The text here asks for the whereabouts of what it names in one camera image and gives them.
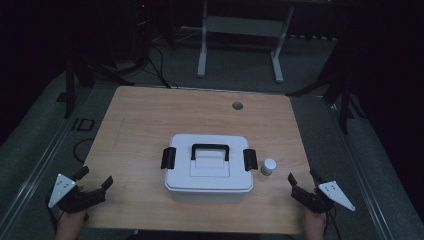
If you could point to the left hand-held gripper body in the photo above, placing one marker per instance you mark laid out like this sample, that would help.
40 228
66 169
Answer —
71 200

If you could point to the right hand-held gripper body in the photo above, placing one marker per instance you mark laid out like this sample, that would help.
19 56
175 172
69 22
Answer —
311 200

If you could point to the small white-capped bottle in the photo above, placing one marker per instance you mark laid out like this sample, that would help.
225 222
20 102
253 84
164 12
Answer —
268 165

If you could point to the white plastic storage box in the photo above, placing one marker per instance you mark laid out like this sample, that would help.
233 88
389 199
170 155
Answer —
208 197

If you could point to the person's left hand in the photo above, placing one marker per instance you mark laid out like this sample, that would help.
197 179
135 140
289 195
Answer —
70 225

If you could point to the person's right hand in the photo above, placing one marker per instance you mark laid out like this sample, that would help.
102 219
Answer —
315 226

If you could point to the black floor stand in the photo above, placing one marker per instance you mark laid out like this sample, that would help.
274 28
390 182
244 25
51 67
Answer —
343 100
70 90

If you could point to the round grey table grommet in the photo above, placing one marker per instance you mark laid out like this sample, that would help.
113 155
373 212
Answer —
237 106

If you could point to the black square floor frame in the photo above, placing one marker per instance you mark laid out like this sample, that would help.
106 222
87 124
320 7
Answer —
80 124

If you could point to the white metal stand frame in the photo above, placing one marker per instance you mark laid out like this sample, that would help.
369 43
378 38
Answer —
241 26

